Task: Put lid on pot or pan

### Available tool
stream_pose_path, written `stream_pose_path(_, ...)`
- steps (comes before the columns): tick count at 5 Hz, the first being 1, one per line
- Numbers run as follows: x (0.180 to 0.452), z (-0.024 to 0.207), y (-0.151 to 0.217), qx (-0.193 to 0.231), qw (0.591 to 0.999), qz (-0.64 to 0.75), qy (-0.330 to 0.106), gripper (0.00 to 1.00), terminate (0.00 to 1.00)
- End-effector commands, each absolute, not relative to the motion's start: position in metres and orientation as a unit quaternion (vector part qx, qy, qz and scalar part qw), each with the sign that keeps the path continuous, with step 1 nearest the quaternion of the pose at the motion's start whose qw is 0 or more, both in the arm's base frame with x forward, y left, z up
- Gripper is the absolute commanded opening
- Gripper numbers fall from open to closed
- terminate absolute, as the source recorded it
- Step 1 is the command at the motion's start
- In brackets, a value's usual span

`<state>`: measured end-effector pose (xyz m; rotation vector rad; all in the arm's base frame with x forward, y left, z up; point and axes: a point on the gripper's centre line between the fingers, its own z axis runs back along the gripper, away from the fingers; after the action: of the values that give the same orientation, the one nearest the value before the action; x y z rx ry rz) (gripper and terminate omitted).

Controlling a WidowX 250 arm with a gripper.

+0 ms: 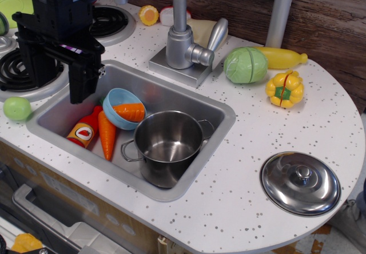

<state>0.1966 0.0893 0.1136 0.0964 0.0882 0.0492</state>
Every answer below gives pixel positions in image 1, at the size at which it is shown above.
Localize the silver oven door handle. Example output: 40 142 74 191
12 184 100 249

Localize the yellow toy on floor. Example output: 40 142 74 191
10 233 43 253

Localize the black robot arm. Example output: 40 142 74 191
12 0 105 104

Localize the green toy apple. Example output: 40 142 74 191
3 97 32 121

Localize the yellow toy bell pepper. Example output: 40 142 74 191
265 70 304 109

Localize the yellow toy lemon half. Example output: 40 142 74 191
138 5 159 26

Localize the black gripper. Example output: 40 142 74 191
13 11 105 104

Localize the light blue toy bowl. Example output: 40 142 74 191
103 88 146 130

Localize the light green toy plate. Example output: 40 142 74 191
1 0 34 29

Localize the silver stove knob lower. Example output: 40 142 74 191
0 36 18 58

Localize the silver toy faucet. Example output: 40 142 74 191
149 0 228 88

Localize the red toy ketchup bottle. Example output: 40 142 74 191
66 105 102 148

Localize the orange toy carrot in bowl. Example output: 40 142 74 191
112 103 145 122

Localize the stainless steel pot lid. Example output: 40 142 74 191
260 152 341 217

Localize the green toy cabbage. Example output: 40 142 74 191
224 47 268 84

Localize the cream toy cheese wedge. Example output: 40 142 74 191
186 18 217 48

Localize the red white toy radish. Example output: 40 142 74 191
160 6 176 27

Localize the long orange toy carrot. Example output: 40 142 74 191
98 111 116 161

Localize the back right black stove burner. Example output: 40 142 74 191
89 5 136 47

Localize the dark green toy piece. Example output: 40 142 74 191
0 13 9 36

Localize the black stove burner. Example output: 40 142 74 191
89 5 136 47
1 49 69 102

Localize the right silver support post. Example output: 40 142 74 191
265 0 292 48

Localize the front black stove burner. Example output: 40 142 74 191
1 49 69 102

